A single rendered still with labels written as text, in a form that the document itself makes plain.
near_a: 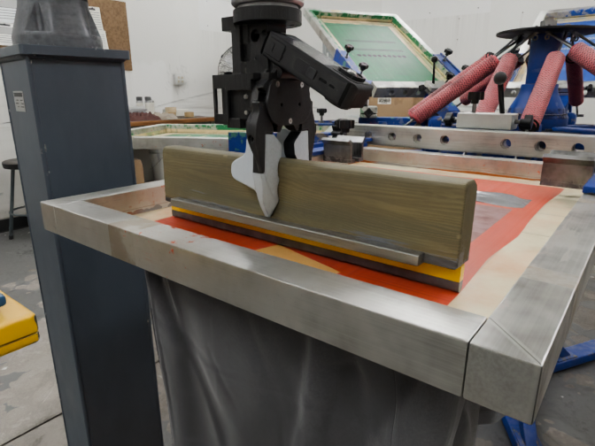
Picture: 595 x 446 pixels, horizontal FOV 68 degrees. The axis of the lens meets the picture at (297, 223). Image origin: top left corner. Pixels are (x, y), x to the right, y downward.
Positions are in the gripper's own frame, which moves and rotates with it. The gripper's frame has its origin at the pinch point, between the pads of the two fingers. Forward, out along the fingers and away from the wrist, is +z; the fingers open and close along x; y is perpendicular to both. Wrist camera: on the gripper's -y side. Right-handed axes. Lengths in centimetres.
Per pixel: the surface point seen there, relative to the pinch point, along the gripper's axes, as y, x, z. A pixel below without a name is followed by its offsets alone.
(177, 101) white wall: 381, -276, -8
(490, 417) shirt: -19.9, -20.6, 32.0
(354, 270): -10.2, 1.5, 5.2
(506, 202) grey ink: -15.0, -36.1, 4.5
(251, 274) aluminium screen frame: -8.2, 14.1, 2.1
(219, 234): 9.3, 1.9, 5.0
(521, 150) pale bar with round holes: -10, -68, 0
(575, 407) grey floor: -25, -136, 100
